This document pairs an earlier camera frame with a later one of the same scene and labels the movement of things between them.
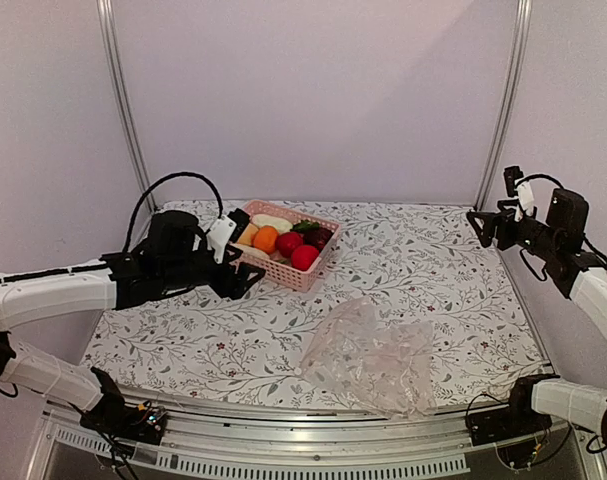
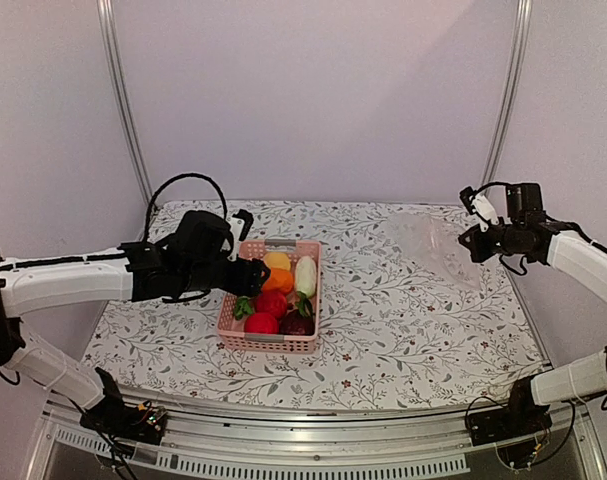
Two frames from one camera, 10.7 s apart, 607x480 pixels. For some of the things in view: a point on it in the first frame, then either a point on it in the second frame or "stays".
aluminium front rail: (269, 443) stays
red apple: (303, 256) to (261, 323)
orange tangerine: (266, 239) to (279, 279)
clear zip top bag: (384, 367) to (435, 243)
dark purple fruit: (316, 237) to (294, 323)
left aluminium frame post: (123, 104) stays
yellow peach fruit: (246, 236) to (277, 259)
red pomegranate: (286, 242) to (271, 302)
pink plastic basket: (303, 280) to (231, 330)
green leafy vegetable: (305, 226) to (243, 306)
